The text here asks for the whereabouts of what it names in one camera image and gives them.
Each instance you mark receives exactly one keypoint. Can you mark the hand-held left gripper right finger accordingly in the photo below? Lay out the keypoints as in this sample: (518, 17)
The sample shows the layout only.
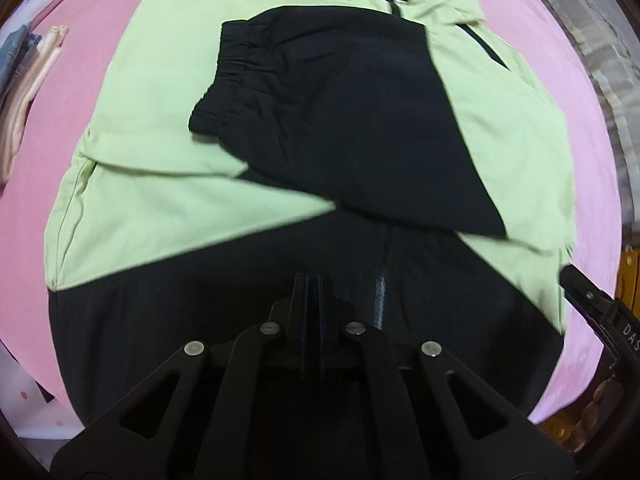
(322, 320)

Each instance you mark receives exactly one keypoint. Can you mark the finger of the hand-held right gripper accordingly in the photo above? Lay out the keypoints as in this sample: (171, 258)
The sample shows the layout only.
(587, 297)

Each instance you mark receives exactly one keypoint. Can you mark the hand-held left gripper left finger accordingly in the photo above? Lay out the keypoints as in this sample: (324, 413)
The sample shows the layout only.
(306, 320)

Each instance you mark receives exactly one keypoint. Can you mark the green and black hooded jacket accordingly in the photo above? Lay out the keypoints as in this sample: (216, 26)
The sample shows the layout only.
(150, 110)

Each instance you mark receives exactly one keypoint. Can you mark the folded beige clothes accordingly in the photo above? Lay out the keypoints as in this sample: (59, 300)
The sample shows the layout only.
(30, 90)

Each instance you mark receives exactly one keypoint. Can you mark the person's right hand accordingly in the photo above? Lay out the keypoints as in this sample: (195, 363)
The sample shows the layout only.
(600, 410)

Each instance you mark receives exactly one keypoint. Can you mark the wooden drawer cabinet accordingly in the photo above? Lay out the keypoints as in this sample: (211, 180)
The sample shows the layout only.
(630, 270)

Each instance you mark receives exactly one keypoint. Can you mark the white polka dot cloth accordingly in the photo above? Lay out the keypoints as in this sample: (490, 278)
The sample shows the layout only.
(25, 400)

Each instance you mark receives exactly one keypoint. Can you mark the folded blue jeans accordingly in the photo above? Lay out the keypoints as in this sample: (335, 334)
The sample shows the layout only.
(15, 47)

